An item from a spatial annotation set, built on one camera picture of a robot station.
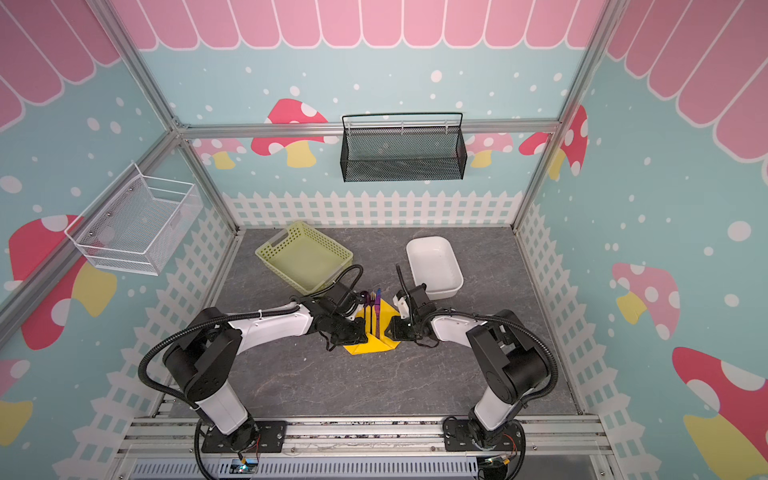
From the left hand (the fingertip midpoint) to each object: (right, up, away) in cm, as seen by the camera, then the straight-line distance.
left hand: (366, 345), depth 87 cm
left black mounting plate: (-23, -20, -13) cm, 33 cm away
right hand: (+6, +3, +4) cm, 8 cm away
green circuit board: (-29, -25, -14) cm, 41 cm away
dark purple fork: (+1, +11, +12) cm, 17 cm away
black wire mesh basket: (+11, +58, +5) cm, 59 cm away
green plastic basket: (-26, +25, +27) cm, 45 cm away
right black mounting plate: (+24, -19, -13) cm, 33 cm away
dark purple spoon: (-1, +13, +12) cm, 18 cm away
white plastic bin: (+23, +24, +20) cm, 38 cm away
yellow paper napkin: (+2, 0, +1) cm, 2 cm away
